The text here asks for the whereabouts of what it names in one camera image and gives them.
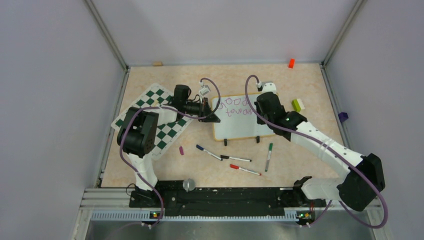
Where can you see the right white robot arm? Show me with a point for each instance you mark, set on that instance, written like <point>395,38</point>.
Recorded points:
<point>360,178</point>

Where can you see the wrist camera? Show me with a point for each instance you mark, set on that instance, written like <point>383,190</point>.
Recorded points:
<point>269,87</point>
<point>204,90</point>

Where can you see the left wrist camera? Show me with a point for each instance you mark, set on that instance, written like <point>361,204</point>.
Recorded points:
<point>204,90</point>

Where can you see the green white chess mat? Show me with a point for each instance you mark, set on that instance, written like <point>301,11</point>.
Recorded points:
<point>166,134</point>

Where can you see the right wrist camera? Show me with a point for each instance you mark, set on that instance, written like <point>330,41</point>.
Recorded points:
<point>269,87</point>

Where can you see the orange toy block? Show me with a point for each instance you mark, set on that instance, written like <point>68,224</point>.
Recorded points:
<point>291,63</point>

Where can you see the black capped marker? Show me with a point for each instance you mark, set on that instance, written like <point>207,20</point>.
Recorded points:
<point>235,158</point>

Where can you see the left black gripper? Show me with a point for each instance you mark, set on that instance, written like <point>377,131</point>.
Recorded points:
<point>205,110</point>

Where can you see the blue capped marker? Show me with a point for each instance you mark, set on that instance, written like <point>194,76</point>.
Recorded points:
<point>208,152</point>

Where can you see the yellow-framed whiteboard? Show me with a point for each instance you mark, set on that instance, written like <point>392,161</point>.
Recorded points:
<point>237,120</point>

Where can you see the green capped marker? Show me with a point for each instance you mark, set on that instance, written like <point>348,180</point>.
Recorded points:
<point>269,154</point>

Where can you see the green white toy block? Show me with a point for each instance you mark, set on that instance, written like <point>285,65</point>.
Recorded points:
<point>298,105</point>

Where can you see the red capped marker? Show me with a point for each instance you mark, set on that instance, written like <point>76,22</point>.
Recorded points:
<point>244,169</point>

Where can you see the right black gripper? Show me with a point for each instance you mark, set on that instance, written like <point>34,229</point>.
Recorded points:
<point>260,121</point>

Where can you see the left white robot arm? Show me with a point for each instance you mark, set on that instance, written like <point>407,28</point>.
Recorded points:
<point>150,127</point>

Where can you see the wooden cork piece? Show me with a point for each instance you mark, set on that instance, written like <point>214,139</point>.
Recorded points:
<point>157,64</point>

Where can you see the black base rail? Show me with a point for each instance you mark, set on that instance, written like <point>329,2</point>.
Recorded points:
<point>220,201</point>

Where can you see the purple toy block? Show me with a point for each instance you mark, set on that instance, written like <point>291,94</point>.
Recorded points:
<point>343,116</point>

